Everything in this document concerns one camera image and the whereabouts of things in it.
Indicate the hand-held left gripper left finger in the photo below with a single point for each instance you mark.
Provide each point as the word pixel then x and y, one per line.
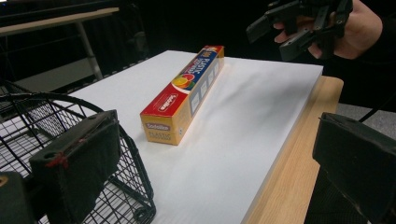
pixel 77 155

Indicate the white board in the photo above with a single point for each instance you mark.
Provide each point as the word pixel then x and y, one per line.
pixel 236 118

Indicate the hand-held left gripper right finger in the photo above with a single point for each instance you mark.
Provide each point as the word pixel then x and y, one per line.
pixel 361 161

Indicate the wooden shelf with metal legs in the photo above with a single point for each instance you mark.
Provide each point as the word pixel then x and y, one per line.
pixel 62 19

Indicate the red yellow plastic wrap box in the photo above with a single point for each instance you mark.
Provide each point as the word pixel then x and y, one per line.
pixel 174 105

